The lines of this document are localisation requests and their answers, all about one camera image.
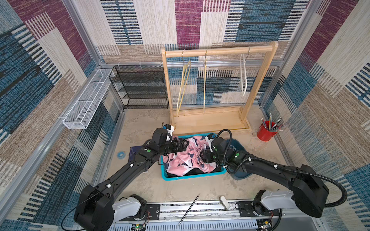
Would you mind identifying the yellow hanger of black shorts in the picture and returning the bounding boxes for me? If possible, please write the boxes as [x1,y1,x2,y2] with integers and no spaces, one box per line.
[203,49,208,114]

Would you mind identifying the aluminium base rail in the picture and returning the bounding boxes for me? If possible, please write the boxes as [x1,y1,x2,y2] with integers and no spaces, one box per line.
[107,195,325,231]

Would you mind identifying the red pen cup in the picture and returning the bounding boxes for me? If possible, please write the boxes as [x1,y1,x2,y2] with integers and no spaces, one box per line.
[257,121,278,141]

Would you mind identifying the wooden clothes rack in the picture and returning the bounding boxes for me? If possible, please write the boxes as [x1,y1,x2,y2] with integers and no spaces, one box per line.
[161,41,278,136]

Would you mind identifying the yellow hanger of beige shorts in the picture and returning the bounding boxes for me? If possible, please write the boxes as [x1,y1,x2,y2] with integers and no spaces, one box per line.
[176,53,191,114]

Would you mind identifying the blue tape roll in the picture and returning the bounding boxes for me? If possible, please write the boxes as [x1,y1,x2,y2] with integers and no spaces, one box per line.
[117,151,126,159]

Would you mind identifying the thin metal rod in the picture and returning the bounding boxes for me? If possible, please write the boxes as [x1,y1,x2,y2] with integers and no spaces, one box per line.
[178,193,201,226]

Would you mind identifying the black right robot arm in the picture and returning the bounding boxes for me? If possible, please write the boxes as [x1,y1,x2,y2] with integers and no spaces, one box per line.
[206,133,348,218]

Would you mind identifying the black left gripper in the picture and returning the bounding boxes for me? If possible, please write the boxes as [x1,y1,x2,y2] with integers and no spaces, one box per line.
[158,138,190,157]

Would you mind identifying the pink patterned shorts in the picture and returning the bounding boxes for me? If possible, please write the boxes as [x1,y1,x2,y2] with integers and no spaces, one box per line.
[163,136,217,177]

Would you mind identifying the dark teal plastic tray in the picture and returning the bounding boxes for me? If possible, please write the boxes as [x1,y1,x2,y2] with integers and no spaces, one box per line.
[225,139,251,181]

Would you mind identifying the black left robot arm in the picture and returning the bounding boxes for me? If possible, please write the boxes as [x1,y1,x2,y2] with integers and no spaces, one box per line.
[74,128,189,231]

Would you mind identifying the black wire shelf rack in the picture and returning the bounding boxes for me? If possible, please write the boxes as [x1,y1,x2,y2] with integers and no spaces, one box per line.
[110,65,169,109]

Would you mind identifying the dark blue book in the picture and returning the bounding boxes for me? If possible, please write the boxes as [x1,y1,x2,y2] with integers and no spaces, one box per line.
[128,146,142,162]

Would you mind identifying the white hanger of pink shorts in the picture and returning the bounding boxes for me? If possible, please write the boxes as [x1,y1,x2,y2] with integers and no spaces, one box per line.
[240,47,250,96]

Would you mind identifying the small white block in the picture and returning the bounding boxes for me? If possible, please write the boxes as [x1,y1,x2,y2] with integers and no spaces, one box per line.
[219,196,230,210]

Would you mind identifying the white wire wall basket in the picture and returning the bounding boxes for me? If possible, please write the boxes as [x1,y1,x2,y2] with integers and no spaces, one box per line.
[63,69,112,130]

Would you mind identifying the turquoise plastic basket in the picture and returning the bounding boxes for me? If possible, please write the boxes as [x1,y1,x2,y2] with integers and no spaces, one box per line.
[159,133,223,181]

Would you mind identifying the black shorts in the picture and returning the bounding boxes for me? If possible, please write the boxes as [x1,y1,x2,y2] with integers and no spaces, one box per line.
[162,167,226,179]

